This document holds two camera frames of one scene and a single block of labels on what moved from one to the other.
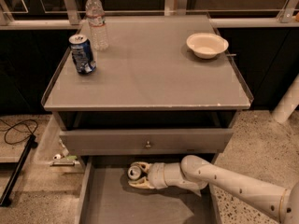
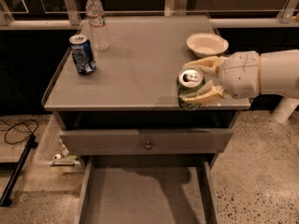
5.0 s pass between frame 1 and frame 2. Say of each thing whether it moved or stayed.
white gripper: moved
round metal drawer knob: stayed
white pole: stayed
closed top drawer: stayed
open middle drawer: stayed
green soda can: moved
